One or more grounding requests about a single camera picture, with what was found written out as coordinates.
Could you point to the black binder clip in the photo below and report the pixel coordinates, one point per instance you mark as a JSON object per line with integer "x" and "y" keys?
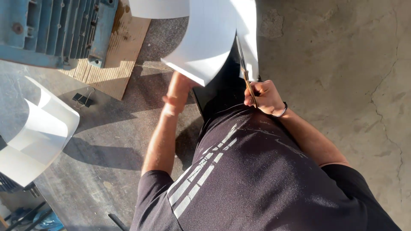
{"x": 82, "y": 99}

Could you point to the large white paper sheet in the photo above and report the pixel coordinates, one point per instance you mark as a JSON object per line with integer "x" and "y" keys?
{"x": 208, "y": 35}

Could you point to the person's right fingers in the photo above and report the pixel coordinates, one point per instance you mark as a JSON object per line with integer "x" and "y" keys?
{"x": 251, "y": 96}

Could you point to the black thin rods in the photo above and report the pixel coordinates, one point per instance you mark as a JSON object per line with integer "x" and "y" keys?
{"x": 27, "y": 218}

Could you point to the black striped t-shirt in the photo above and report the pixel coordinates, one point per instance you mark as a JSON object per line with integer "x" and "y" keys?
{"x": 257, "y": 179}

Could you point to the person's left hand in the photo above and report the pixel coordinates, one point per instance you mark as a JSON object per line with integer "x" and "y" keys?
{"x": 176, "y": 93}

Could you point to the blue electric motor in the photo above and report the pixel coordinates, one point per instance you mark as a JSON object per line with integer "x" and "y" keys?
{"x": 54, "y": 29}

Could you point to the black ribbed metal part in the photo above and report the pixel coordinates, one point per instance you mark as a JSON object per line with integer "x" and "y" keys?
{"x": 12, "y": 186}

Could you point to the black metal bar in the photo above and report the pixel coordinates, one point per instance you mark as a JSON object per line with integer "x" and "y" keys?
{"x": 117, "y": 222}

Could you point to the person's right hand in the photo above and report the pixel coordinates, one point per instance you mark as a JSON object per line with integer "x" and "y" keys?
{"x": 269, "y": 98}

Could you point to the brown cardboard piece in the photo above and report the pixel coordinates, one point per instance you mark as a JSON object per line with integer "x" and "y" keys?
{"x": 118, "y": 61}

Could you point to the black panel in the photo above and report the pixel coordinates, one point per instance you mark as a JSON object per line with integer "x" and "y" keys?
{"x": 221, "y": 93}

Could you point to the curled white paper sheet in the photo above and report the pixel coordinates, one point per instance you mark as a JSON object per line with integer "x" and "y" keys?
{"x": 38, "y": 134}

